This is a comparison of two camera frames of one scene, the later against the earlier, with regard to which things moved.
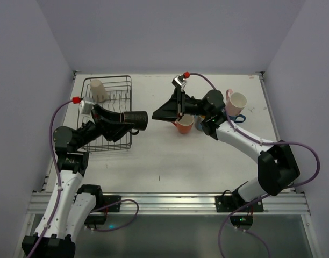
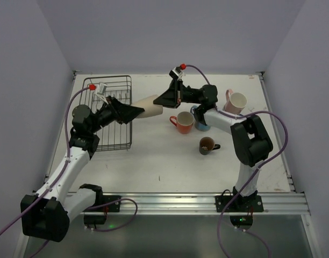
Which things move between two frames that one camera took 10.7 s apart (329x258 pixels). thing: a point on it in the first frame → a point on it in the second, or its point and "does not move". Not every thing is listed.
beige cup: (99, 93) → (151, 109)
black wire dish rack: (113, 93) does not move
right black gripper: (180, 105) → (177, 93)
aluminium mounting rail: (179, 203) does not move
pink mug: (235, 102) does not move
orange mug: (184, 124) does not move
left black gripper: (100, 121) → (114, 109)
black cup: (139, 118) → (207, 144)
